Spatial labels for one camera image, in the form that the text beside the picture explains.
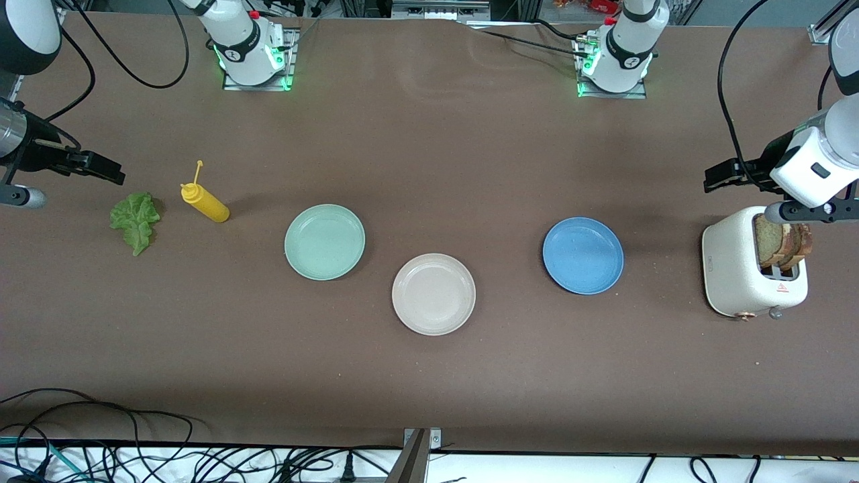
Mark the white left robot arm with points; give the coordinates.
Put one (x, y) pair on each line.
(627, 47)

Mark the grey metal equipment box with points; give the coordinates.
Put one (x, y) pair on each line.
(439, 8)

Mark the beige plate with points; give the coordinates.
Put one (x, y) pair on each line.
(433, 294)

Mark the cream white toaster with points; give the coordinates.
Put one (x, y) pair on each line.
(731, 268)

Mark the yellow mustard squeeze bottle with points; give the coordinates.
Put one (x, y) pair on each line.
(209, 206)

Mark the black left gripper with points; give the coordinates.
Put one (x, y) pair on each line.
(755, 168)

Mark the blue plate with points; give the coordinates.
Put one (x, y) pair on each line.
(582, 255)

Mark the red orange packaging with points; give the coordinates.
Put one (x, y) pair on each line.
(597, 5)

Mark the green lettuce leaf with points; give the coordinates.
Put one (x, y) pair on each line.
(136, 218)

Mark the mint green plate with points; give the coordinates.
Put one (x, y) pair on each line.
(325, 241)

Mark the black power plug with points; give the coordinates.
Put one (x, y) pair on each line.
(347, 469)

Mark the grey metal table bracket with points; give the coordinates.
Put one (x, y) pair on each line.
(413, 463)

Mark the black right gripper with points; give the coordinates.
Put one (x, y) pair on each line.
(41, 155)

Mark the brown bread slice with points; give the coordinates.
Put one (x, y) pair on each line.
(768, 241)
(804, 245)

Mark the aluminium frame profile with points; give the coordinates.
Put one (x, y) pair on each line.
(822, 30)
(10, 87)

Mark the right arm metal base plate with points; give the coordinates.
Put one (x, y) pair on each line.
(258, 87)

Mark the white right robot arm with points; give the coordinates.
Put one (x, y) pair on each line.
(27, 33)

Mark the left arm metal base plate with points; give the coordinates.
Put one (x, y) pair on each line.
(611, 95)

